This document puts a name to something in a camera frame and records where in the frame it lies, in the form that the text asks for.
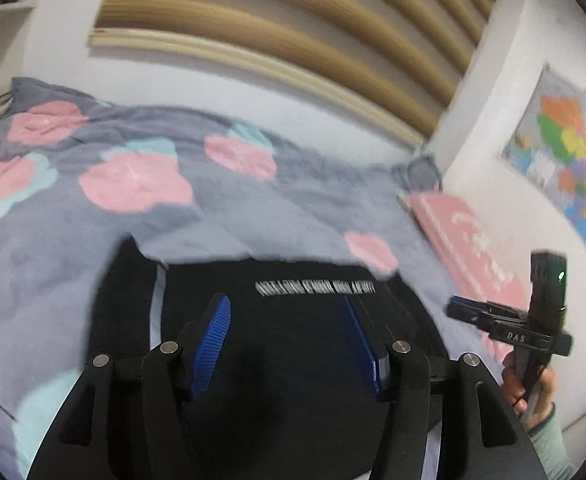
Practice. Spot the colourful wall map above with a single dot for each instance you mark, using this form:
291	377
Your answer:
573	160

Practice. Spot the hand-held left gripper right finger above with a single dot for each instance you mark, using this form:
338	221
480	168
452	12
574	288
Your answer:
368	345

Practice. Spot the grey pillow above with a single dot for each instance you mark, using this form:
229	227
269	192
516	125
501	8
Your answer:
423	175

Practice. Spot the wooden slatted headboard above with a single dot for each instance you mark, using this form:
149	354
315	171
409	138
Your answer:
273	20

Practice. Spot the pink pillow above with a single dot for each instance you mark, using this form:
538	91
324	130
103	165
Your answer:
468	240

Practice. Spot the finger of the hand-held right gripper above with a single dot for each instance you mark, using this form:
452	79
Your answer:
465	310

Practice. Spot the person's right hand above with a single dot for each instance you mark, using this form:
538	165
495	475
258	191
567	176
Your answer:
510	380

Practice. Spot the grey floral blanket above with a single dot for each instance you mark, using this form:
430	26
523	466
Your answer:
123	240

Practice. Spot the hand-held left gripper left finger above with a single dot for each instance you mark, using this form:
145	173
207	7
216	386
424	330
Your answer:
210	345

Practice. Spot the black hooded jacket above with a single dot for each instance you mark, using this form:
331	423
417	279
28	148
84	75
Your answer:
293	340

